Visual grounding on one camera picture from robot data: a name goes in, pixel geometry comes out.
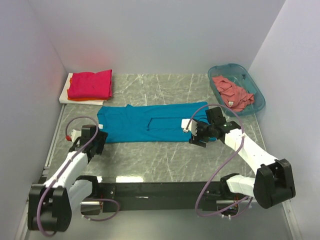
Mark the blue t-shirt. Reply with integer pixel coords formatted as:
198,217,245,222
97,102,208,143

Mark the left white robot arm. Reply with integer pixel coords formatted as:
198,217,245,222
27,124,108,233

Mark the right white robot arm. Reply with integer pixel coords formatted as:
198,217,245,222
181,106,296,209

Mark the salmon pink t-shirt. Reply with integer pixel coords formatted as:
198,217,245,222
212,75,255,112

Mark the teal plastic basket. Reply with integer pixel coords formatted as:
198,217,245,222
207,63,266,116

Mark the folded white t-shirt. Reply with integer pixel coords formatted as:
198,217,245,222
58,73,104,106

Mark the folded magenta t-shirt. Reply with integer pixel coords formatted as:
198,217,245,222
68,69,113,99

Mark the black base beam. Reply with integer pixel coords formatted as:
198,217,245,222
84,181,248,213

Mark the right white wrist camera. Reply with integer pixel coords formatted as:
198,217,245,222
181,118,198,136

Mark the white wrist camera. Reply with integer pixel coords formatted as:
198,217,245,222
65,129,81,143
181,118,198,136

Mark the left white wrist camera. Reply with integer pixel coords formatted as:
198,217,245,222
65,129,81,143

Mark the aluminium frame rail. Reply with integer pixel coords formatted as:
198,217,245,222
26,102,296,237

